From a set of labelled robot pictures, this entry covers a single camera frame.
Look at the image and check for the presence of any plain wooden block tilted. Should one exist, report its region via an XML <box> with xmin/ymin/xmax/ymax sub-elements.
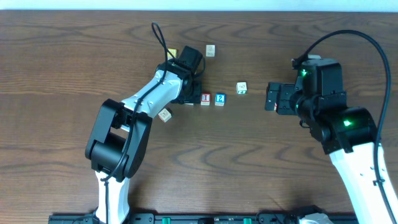
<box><xmin>158</xmin><ymin>108</ymin><xmax>172</xmax><ymax>123</ymax></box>

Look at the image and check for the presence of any white green-sided block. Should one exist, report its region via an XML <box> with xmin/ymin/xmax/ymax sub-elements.
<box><xmin>236</xmin><ymin>82</ymin><xmax>248</xmax><ymax>95</ymax></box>

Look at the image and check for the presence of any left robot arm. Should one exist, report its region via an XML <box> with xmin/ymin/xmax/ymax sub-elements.
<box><xmin>85</xmin><ymin>46</ymin><xmax>204</xmax><ymax>223</ymax></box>

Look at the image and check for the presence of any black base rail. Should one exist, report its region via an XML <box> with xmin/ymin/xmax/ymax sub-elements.
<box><xmin>48</xmin><ymin>205</ymin><xmax>358</xmax><ymax>224</ymax></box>

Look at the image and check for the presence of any red letter I block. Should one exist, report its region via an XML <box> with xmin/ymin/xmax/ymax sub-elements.
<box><xmin>200</xmin><ymin>93</ymin><xmax>211</xmax><ymax>106</ymax></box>

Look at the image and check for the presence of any yellow wooden block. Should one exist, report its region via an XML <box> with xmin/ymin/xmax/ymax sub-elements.
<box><xmin>167</xmin><ymin>49</ymin><xmax>177</xmax><ymax>60</ymax></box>

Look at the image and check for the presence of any blue number 2 block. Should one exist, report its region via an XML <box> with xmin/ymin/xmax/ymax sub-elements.
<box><xmin>215</xmin><ymin>93</ymin><xmax>226</xmax><ymax>106</ymax></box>

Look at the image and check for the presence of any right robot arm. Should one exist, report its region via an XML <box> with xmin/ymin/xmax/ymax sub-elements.
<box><xmin>265</xmin><ymin>58</ymin><xmax>397</xmax><ymax>223</ymax></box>

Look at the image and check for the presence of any white block top centre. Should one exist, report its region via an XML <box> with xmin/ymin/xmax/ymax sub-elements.
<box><xmin>206</xmin><ymin>45</ymin><xmax>215</xmax><ymax>57</ymax></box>

